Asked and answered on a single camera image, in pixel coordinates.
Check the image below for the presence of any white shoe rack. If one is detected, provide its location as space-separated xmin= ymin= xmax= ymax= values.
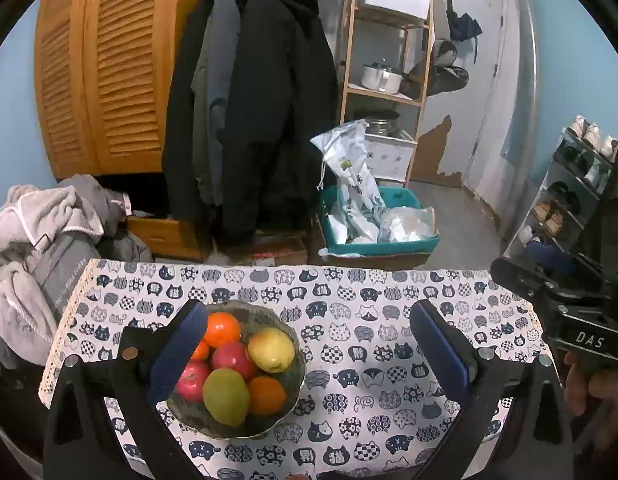
xmin=504 ymin=127 xmax=618 ymax=261

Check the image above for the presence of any wooden shelf rack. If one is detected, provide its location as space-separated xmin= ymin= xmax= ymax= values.
xmin=339 ymin=0 xmax=435 ymax=186

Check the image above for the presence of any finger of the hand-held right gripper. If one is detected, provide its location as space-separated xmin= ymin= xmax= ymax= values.
xmin=490 ymin=256 xmax=610 ymax=311
xmin=526 ymin=242 xmax=618 ymax=311

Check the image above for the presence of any white door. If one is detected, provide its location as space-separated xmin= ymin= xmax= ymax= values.
xmin=461 ymin=0 xmax=507 ymax=201

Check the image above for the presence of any wooden louvered wardrobe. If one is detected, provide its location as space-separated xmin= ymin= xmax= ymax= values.
xmin=34 ymin=0 xmax=215 ymax=181

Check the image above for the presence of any green patterned bowl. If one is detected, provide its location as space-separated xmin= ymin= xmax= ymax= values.
xmin=166 ymin=300 xmax=307 ymax=440

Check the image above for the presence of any white cooking pot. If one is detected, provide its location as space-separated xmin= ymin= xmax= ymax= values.
xmin=360 ymin=62 xmax=405 ymax=95

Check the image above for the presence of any wooden drawer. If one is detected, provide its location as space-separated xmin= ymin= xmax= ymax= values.
xmin=126 ymin=215 xmax=210 ymax=261

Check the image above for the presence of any grey jacket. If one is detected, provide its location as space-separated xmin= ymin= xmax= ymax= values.
xmin=191 ymin=0 xmax=240 ymax=206

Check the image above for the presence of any yellow apple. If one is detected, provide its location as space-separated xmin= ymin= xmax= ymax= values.
xmin=247 ymin=327 xmax=296 ymax=374

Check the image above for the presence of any dark blue jacket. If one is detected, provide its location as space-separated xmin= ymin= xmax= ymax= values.
xmin=446 ymin=0 xmax=483 ymax=43

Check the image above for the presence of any flat cardboard box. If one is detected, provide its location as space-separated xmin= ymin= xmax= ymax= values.
xmin=251 ymin=235 xmax=310 ymax=267

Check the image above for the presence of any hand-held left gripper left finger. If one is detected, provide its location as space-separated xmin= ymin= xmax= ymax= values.
xmin=41 ymin=299 xmax=210 ymax=480

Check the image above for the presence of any group of shoes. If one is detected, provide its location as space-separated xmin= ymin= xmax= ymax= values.
xmin=519 ymin=115 xmax=618 ymax=246

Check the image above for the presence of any red apple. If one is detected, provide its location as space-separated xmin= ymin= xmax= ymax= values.
xmin=175 ymin=361 xmax=213 ymax=403
xmin=211 ymin=341 xmax=257 ymax=381

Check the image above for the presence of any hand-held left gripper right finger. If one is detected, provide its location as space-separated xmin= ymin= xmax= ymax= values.
xmin=409 ymin=300 xmax=575 ymax=480

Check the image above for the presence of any pile of grey clothes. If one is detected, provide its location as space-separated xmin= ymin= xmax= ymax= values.
xmin=0 ymin=185 xmax=104 ymax=366

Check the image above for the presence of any cat print tablecloth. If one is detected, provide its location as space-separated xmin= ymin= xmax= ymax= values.
xmin=39 ymin=259 xmax=555 ymax=480

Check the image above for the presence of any teal plastic crate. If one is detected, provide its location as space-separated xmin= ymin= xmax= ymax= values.
xmin=319 ymin=186 xmax=440 ymax=256

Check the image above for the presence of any black hooded coat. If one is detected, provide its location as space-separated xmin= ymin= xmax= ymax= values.
xmin=221 ymin=0 xmax=340 ymax=248

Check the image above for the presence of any white patterned storage box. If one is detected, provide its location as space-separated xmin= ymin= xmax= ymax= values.
xmin=364 ymin=130 xmax=419 ymax=183

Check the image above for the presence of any clear plastic bag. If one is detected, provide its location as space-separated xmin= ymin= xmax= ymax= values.
xmin=379 ymin=206 xmax=437 ymax=243

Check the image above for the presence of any white printed drawstring bag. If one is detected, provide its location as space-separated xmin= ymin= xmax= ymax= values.
xmin=310 ymin=120 xmax=387 ymax=243

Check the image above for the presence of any person's right hand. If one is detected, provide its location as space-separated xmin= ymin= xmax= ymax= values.
xmin=564 ymin=352 xmax=618 ymax=417

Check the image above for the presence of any camouflage bag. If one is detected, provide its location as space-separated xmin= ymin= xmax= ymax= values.
xmin=406 ymin=40 xmax=470 ymax=101

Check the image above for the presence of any metal steamer pot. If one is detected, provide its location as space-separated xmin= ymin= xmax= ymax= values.
xmin=356 ymin=110 xmax=401 ymax=136

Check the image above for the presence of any grey metal pole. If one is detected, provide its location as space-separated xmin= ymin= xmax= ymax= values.
xmin=504 ymin=0 xmax=539 ymax=246

